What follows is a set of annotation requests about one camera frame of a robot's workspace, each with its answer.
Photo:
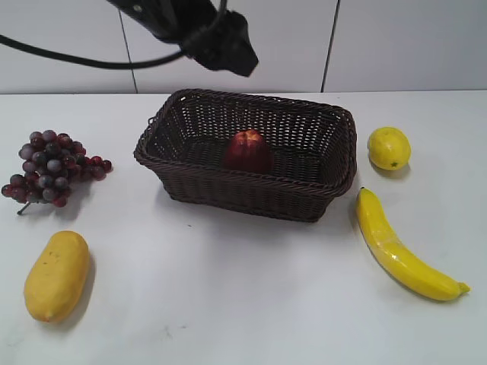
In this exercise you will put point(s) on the yellow mango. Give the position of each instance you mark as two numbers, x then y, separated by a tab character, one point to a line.
56	281

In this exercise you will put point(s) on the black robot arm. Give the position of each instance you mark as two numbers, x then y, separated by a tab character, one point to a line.
172	22

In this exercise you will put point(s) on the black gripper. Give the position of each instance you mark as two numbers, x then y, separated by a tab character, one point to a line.
226	47

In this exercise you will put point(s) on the yellow banana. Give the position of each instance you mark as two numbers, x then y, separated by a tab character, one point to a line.
396	259

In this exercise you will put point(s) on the yellow lemon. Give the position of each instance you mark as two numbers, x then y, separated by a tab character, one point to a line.
389	149

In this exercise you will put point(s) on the black wicker basket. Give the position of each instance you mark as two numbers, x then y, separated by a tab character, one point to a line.
313	152

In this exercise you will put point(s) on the red apple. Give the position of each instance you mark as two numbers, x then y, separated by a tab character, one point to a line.
248	151

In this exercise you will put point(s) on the purple grape bunch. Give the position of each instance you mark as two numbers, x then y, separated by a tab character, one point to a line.
51	164

